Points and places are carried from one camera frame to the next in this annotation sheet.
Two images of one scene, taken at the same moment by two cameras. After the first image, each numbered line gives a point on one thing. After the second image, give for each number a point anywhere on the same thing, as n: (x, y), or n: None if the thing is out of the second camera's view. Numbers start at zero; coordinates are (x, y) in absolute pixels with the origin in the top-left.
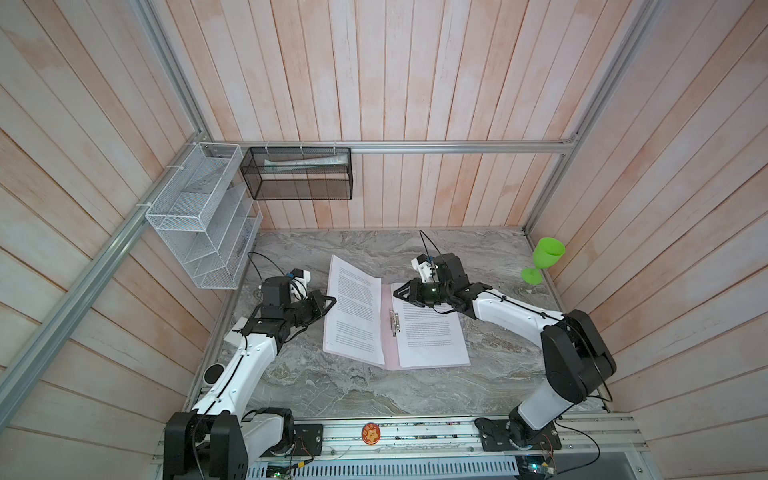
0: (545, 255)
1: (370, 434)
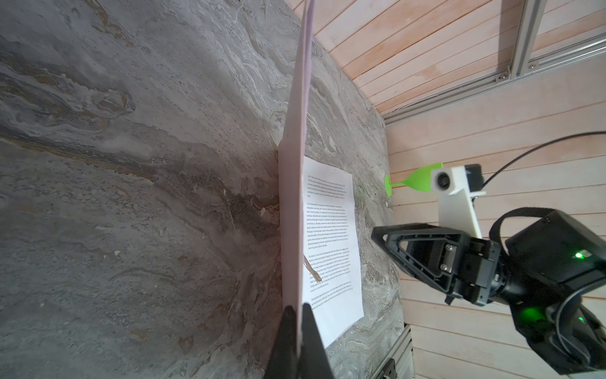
0: (420, 180)
1: None
